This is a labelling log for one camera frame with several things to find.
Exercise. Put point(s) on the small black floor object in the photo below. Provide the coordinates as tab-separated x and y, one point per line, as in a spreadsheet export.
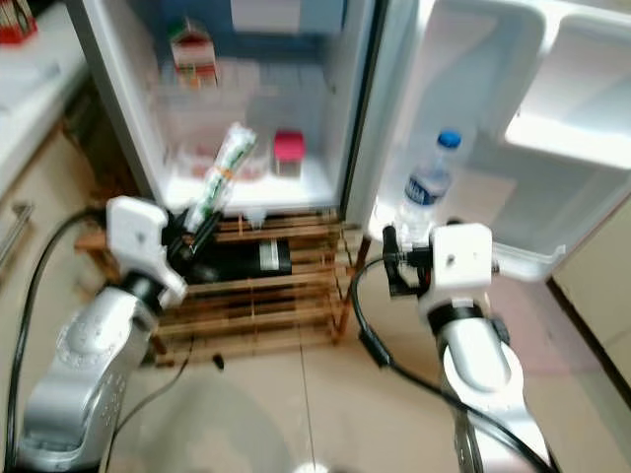
218	362

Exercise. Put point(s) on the black bottle with label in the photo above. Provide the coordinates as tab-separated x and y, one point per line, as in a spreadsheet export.
256	260

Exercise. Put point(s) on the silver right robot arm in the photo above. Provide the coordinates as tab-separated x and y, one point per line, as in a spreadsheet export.
483	374

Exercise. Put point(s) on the red box with sticks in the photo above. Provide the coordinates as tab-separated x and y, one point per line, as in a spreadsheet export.
17	22

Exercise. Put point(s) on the red green milk carton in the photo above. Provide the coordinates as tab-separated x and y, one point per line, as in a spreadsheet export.
193	54

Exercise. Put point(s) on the wooden slatted rack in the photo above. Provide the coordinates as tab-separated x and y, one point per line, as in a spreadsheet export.
256	310

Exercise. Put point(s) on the blue cap water bottle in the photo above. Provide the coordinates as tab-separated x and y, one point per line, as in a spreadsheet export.
429	187

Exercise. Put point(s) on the pink lid small container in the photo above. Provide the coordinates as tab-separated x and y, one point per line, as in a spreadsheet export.
289	154

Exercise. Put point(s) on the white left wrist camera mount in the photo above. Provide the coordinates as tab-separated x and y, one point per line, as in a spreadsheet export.
143	246

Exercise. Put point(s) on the green white food package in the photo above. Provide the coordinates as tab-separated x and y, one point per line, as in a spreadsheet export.
223	172

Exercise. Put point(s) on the white fridge door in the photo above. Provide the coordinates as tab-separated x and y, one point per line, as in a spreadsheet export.
532	79

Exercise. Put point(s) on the white small fridge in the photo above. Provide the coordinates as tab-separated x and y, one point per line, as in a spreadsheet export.
325	99

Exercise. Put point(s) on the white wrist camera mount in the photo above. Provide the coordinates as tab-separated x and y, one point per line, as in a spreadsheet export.
458	264
143	246

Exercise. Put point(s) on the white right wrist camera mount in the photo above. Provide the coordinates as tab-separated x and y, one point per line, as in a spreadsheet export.
458	264

